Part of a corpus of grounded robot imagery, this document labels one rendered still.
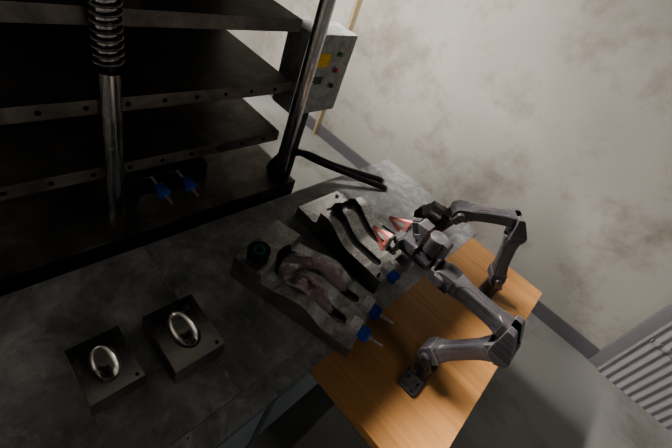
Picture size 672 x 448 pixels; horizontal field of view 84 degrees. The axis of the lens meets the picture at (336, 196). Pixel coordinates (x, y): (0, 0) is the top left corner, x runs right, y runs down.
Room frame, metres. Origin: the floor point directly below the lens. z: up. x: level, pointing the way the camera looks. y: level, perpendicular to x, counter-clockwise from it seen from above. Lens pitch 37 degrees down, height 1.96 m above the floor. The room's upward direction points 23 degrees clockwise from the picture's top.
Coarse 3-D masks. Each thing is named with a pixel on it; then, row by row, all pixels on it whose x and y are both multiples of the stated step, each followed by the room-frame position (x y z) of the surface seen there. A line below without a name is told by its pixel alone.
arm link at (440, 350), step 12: (492, 336) 0.76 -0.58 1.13; (420, 348) 0.77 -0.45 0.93; (432, 348) 0.76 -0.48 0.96; (444, 348) 0.75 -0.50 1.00; (456, 348) 0.74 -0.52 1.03; (468, 348) 0.73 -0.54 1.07; (480, 348) 0.72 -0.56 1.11; (516, 348) 0.72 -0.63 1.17; (432, 360) 0.75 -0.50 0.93; (444, 360) 0.74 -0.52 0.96; (456, 360) 0.73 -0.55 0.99
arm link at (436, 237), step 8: (432, 232) 0.89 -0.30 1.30; (440, 232) 0.90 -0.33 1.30; (432, 240) 0.86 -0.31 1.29; (440, 240) 0.87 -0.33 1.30; (448, 240) 0.88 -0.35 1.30; (424, 248) 0.86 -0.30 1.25; (432, 248) 0.85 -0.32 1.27; (440, 248) 0.85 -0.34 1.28; (448, 248) 0.85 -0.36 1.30; (432, 256) 0.85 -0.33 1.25; (440, 256) 0.85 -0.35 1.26; (440, 264) 0.88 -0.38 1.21; (432, 272) 0.82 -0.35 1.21; (432, 280) 0.81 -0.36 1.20; (440, 280) 0.80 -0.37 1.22
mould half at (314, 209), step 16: (336, 192) 1.48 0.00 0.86; (304, 208) 1.27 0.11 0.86; (320, 208) 1.31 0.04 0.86; (352, 208) 1.31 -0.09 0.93; (368, 208) 1.37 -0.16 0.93; (304, 224) 1.23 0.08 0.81; (320, 224) 1.19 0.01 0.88; (336, 224) 1.18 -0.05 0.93; (352, 224) 1.24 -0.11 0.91; (320, 240) 1.18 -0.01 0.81; (336, 240) 1.14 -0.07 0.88; (368, 240) 1.21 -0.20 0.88; (336, 256) 1.12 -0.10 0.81; (352, 256) 1.09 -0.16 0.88; (384, 256) 1.15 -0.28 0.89; (352, 272) 1.07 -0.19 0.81; (368, 272) 1.04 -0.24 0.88; (400, 272) 1.16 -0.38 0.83; (368, 288) 1.02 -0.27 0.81
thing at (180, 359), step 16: (176, 304) 0.61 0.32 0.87; (192, 304) 0.63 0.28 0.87; (144, 320) 0.53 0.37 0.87; (160, 320) 0.55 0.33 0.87; (176, 320) 0.58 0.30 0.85; (192, 320) 0.59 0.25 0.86; (208, 320) 0.61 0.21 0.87; (160, 336) 0.51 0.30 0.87; (176, 336) 0.53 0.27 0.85; (192, 336) 0.55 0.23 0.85; (208, 336) 0.56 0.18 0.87; (160, 352) 0.48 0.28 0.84; (176, 352) 0.48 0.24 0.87; (192, 352) 0.50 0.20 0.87; (208, 352) 0.52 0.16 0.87; (176, 368) 0.45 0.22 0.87; (192, 368) 0.48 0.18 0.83
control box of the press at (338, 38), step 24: (312, 24) 1.76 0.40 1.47; (336, 24) 1.91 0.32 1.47; (288, 48) 1.69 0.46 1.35; (336, 48) 1.77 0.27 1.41; (288, 72) 1.67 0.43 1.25; (336, 72) 1.80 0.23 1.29; (288, 96) 1.65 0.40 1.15; (312, 96) 1.72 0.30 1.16; (336, 96) 1.88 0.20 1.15; (288, 168) 1.78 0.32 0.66
